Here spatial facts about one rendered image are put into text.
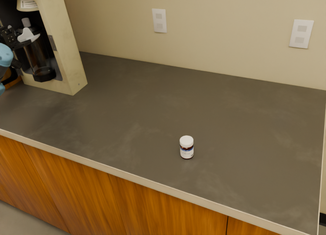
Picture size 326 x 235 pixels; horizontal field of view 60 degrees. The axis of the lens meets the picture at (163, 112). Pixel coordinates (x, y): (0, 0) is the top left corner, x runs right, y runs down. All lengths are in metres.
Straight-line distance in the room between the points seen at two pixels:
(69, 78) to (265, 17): 0.88
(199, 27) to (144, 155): 0.67
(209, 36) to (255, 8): 0.24
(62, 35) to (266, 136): 0.90
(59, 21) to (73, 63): 0.19
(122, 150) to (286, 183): 0.54
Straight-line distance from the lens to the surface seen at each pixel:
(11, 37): 1.27
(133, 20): 1.53
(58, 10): 1.28
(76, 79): 1.38
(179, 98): 1.23
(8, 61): 1.03
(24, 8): 1.34
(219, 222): 1.00
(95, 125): 1.17
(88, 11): 1.68
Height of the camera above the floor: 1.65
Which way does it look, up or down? 38 degrees down
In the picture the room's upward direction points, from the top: 6 degrees counter-clockwise
